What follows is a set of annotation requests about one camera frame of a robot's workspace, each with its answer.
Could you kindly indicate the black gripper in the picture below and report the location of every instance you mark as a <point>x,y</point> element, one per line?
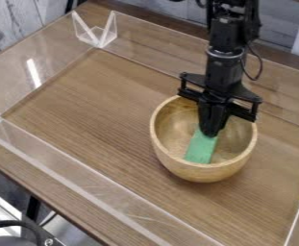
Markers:
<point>237,101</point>

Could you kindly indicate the green rectangular block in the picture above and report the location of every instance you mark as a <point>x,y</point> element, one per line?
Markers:
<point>201,148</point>

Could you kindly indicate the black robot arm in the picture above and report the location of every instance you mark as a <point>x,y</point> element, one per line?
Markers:
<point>234,25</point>

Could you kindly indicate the wooden brown bowl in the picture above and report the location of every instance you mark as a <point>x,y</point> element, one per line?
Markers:
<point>173,123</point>

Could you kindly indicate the black table leg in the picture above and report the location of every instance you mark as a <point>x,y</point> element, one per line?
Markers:
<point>34,208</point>

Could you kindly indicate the clear acrylic barrier wall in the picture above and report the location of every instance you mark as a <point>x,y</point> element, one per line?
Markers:
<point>75,110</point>

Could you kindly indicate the clear acrylic corner bracket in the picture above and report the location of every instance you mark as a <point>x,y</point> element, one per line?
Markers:
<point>98,37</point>

